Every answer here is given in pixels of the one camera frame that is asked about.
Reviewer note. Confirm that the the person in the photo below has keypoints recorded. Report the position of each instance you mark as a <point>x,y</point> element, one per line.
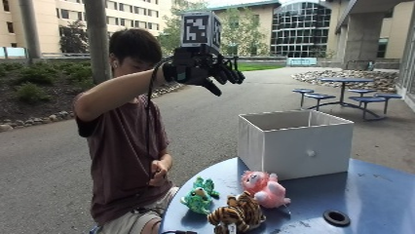
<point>121,146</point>

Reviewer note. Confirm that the light blue sign panel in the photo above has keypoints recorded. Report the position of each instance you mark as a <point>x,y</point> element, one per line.
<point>301,61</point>

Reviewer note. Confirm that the green frog soft toy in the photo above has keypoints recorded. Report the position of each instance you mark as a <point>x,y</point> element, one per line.
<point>198,198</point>

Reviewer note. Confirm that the striped tiger soft toy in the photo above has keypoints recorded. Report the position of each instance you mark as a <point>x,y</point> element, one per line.
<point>239,213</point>

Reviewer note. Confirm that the dark glass building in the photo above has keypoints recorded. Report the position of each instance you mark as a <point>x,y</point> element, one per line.
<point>301,29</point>

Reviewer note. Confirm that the row of border stones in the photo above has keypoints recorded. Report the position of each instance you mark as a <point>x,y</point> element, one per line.
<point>39,121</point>

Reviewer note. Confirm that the thick grey column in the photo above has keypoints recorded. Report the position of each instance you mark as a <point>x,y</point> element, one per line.
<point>97,39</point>

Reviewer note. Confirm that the pile of grey rocks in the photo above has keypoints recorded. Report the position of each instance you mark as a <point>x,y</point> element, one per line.
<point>371,79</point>

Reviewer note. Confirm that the blue round picnic table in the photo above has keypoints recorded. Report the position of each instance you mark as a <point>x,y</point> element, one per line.
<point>346,80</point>

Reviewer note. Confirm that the square concrete pillar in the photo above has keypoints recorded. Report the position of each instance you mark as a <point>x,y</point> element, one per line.
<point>363,39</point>

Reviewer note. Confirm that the pink soft toy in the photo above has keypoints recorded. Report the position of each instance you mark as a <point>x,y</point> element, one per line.
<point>265,190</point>

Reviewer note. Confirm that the blue round seat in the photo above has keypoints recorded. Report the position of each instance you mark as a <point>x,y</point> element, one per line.
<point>302,91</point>
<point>319,96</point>
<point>362,91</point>
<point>366,99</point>
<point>388,96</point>

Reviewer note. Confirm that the white fabric storage box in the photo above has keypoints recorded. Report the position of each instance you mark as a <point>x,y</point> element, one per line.
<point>302,146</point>

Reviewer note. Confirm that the beige building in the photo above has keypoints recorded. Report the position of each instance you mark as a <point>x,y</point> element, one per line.
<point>129,16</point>

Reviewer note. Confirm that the green shrub bed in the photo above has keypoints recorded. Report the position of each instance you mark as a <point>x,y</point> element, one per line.
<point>39,76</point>

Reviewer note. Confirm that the white marker cube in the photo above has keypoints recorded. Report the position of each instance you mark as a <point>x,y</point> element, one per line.
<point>197,30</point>

